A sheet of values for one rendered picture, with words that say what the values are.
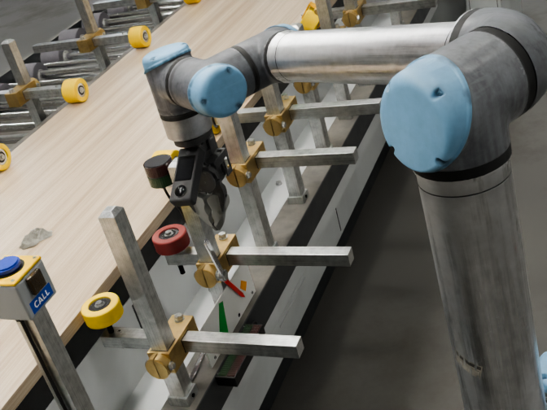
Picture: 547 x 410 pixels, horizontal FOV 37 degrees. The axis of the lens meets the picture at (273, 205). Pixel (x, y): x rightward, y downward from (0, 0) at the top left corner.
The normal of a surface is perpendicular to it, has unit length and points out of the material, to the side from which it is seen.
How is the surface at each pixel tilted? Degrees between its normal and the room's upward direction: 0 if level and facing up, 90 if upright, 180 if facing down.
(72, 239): 0
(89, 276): 0
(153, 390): 0
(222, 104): 90
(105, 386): 90
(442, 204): 90
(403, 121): 82
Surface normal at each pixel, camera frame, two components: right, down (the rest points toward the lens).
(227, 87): 0.52, 0.31
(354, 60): -0.82, 0.28
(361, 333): -0.24, -0.84
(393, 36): -0.67, -0.51
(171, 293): 0.91, -0.02
